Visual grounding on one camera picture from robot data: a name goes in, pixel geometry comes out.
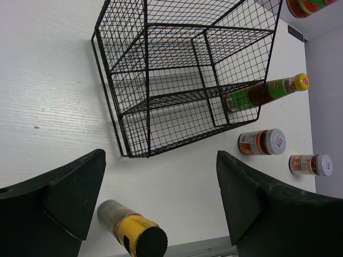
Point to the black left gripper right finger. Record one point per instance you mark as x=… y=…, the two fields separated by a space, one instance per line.
x=267 y=217

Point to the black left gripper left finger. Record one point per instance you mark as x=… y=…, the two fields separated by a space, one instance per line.
x=50 y=214

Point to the green label sauce bottle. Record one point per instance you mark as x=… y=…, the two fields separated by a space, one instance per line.
x=264 y=92

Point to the red chili sauce bottle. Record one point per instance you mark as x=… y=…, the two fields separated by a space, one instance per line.
x=304 y=8

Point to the orange jar white lid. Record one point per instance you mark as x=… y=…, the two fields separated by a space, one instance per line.
x=263 y=142

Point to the black cap pepper shaker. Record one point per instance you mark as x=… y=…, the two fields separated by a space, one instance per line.
x=139 y=235

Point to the blue label sticker right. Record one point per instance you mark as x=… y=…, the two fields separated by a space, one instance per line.
x=295 y=33

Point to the aluminium front rail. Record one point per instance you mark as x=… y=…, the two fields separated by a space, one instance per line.
x=211 y=247

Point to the black wire tiered rack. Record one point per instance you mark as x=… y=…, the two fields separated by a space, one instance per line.
x=175 y=72

